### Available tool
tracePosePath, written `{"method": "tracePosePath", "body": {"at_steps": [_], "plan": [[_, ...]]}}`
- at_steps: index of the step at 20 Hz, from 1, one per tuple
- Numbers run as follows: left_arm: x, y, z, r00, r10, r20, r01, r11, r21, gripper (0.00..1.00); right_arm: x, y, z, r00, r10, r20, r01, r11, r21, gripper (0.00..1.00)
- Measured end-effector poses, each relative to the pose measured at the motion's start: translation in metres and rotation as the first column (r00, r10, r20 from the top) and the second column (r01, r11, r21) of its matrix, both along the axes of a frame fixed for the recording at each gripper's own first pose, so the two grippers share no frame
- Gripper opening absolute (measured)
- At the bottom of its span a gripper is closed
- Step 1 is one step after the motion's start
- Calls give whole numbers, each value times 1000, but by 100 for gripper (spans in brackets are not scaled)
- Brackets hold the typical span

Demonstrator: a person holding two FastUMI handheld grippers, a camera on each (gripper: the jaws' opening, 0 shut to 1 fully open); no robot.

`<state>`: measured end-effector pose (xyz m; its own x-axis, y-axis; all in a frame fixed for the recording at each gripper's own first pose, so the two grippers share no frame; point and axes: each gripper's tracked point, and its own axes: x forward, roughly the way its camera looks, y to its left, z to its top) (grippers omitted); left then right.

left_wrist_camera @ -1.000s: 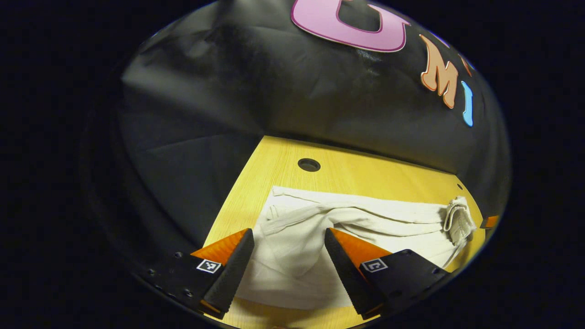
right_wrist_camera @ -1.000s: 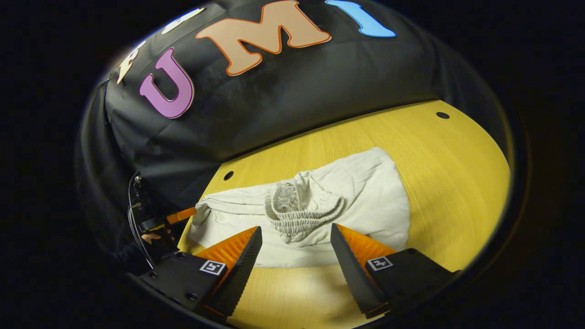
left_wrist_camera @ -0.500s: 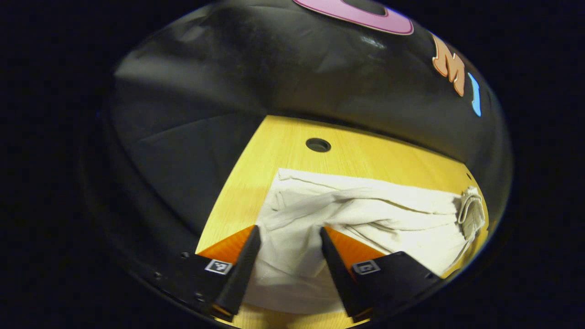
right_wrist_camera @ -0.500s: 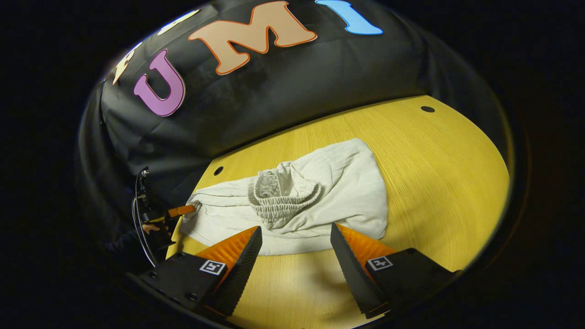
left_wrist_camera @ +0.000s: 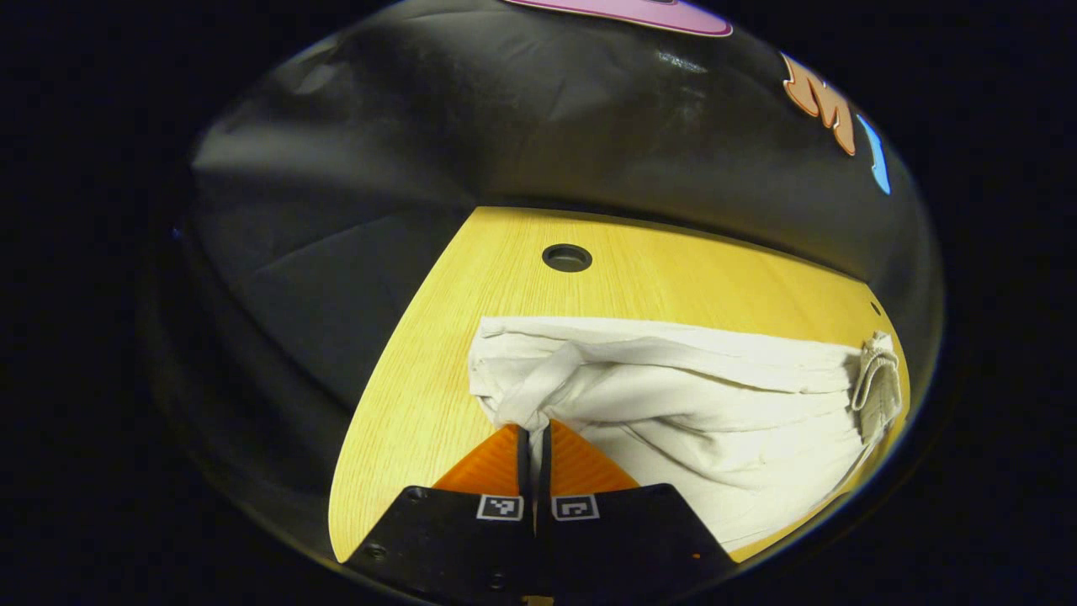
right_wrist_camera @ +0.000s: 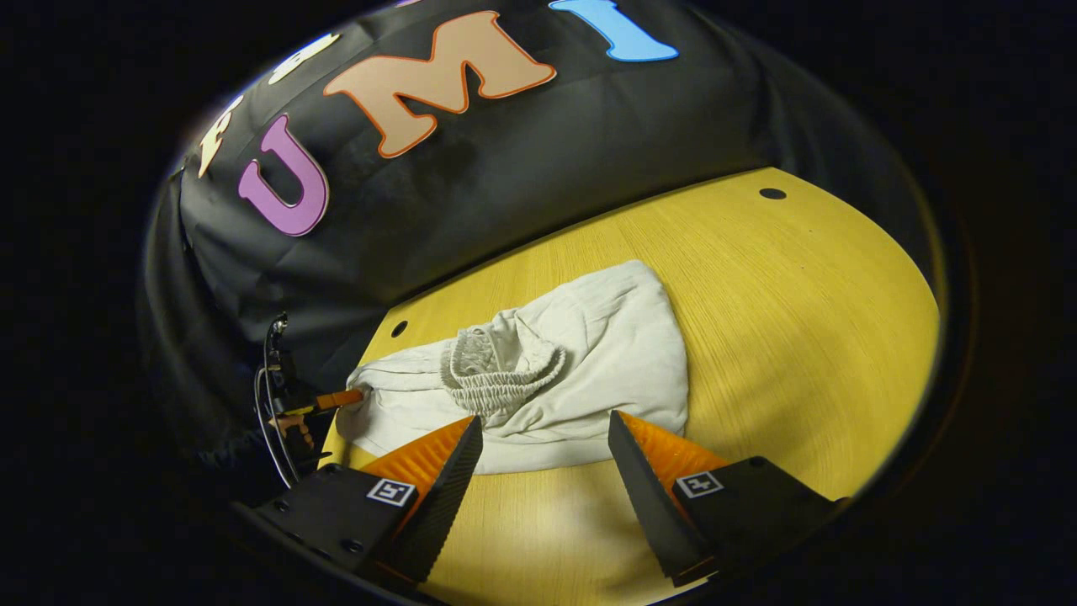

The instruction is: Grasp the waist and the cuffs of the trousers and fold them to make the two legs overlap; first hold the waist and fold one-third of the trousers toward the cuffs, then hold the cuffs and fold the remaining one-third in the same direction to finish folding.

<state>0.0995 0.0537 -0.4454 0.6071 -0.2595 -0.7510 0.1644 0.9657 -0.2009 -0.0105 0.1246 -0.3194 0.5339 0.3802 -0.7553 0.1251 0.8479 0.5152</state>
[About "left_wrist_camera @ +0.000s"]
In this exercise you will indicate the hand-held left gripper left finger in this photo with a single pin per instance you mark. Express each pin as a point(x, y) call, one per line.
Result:
point(523, 471)

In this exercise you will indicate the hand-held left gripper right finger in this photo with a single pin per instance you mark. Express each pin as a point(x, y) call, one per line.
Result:
point(545, 471)

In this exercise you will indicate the white jeans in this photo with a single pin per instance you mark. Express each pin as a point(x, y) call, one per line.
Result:
point(715, 404)

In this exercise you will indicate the black backdrop cloth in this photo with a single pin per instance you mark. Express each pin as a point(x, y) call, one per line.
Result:
point(379, 252)

